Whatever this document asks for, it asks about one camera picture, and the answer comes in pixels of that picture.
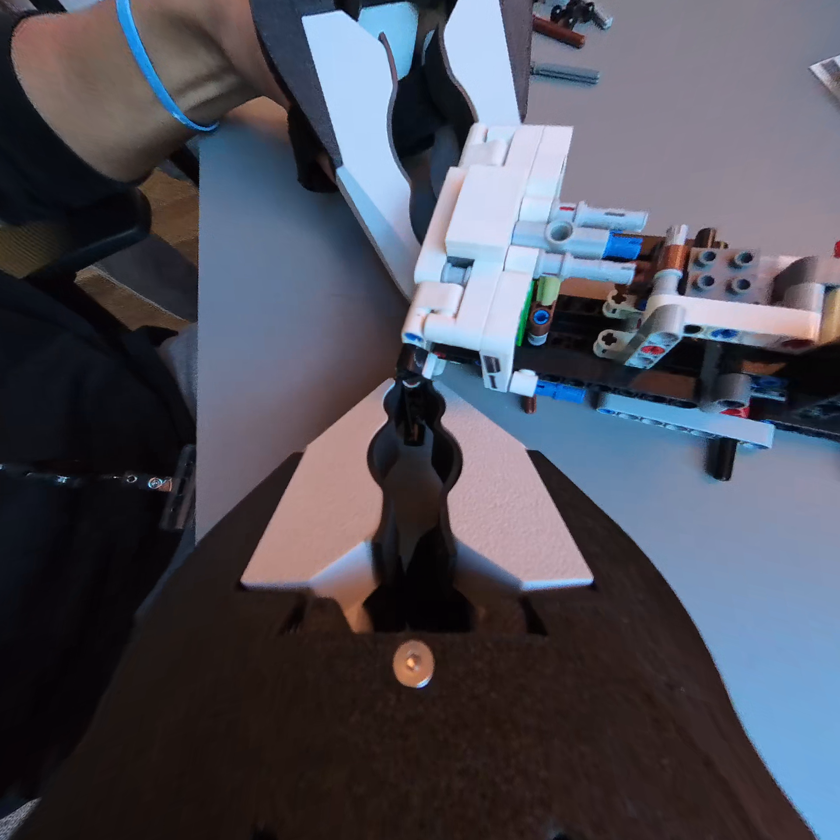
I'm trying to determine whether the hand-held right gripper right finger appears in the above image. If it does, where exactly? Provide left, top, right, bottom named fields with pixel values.
left=417, top=379, right=595, bottom=598

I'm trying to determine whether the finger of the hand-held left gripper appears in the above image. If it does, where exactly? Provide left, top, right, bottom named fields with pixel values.
left=443, top=0, right=534, bottom=126
left=301, top=12, right=427, bottom=303

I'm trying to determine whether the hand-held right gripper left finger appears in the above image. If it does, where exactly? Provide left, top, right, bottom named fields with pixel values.
left=240, top=377, right=414, bottom=634

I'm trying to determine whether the black lego pin assembly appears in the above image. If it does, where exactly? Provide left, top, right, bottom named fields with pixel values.
left=396, top=346, right=439, bottom=448

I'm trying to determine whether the lego truck chassis model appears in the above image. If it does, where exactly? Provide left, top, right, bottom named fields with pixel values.
left=400, top=123, right=840, bottom=483

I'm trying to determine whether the person's left forearm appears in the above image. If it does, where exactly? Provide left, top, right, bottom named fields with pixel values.
left=0, top=0, right=221, bottom=221

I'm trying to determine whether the brown lego axle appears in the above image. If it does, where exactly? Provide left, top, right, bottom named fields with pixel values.
left=532, top=16, right=586, bottom=48

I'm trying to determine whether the grey lego axle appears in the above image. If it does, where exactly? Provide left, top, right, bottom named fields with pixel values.
left=530, top=61, right=601, bottom=84

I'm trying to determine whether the lego instruction booklet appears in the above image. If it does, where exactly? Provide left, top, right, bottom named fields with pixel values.
left=810, top=56, right=840, bottom=105

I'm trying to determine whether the person's left hand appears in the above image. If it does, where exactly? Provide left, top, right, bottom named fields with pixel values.
left=141, top=0, right=290, bottom=130

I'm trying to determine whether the person's leg in jeans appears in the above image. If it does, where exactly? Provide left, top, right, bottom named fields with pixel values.
left=157, top=325, right=199, bottom=421

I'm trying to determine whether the black office chair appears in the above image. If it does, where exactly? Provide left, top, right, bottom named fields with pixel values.
left=0, top=187, right=153, bottom=280

